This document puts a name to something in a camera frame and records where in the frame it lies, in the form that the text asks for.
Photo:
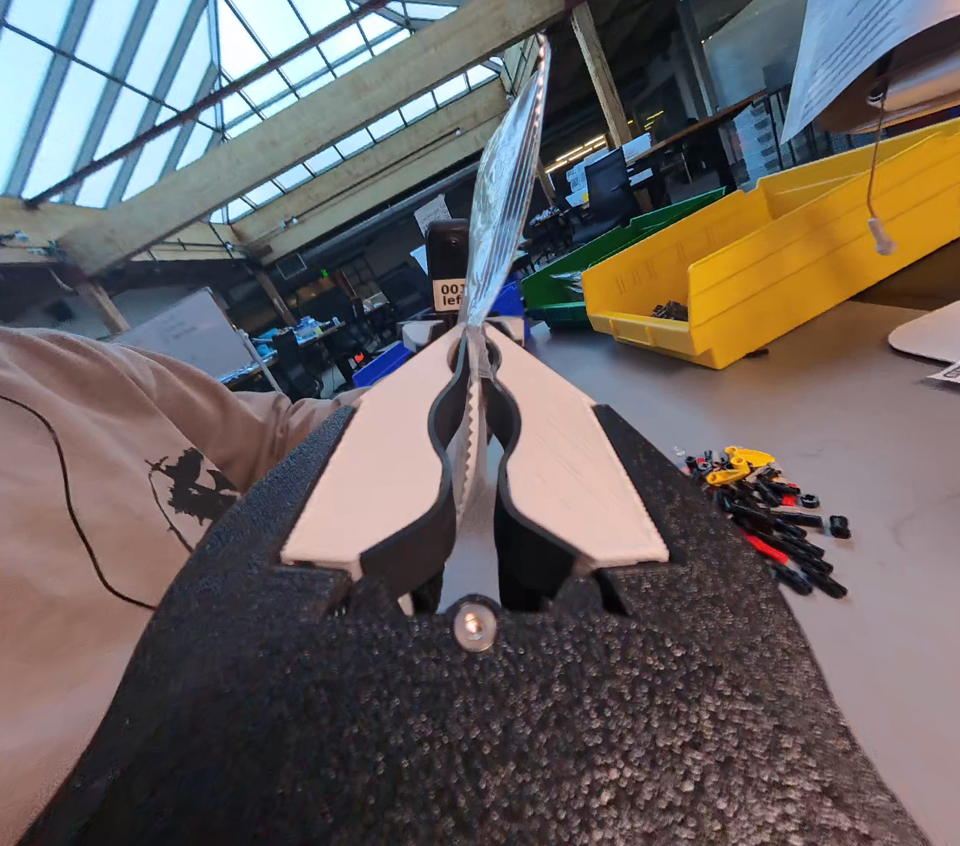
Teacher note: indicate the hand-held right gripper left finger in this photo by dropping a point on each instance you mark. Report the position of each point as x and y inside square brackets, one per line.
[367, 486]

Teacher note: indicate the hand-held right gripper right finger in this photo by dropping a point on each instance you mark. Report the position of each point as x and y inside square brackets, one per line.
[577, 486]

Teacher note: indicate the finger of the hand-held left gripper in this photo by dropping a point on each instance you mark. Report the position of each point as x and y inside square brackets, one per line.
[510, 327]
[424, 336]

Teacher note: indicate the green storage bin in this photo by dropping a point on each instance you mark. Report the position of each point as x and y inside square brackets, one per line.
[547, 306]

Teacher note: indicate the clear plastic bag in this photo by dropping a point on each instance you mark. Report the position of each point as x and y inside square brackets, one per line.
[510, 186]

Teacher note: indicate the pile of small building pieces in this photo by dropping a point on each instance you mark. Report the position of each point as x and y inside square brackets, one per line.
[772, 516]

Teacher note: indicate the yellow storage bin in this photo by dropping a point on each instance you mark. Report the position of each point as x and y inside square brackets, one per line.
[750, 276]

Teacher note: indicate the person's left forearm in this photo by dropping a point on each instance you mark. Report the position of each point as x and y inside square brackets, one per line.
[300, 418]

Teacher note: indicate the grey desk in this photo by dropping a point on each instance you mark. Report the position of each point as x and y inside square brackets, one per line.
[825, 411]

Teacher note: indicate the white printed sign board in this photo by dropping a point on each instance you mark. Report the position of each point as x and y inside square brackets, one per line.
[431, 214]

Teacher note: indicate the blue storage bin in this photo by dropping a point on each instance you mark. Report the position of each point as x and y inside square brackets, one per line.
[382, 366]

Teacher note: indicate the clear plastic-wrapped bundle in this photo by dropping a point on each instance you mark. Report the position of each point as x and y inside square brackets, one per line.
[570, 283]

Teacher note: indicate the heap of black building pieces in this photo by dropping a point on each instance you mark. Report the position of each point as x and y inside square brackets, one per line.
[670, 311]

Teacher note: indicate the white slanted pole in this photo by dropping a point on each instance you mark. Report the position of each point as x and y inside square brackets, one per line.
[262, 362]

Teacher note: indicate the black office chair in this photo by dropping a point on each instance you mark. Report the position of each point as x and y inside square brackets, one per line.
[611, 186]

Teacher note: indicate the mobile whiteboard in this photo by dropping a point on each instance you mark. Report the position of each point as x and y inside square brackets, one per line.
[180, 336]

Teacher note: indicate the person's beige hoodie torso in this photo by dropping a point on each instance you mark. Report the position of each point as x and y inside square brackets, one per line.
[75, 486]

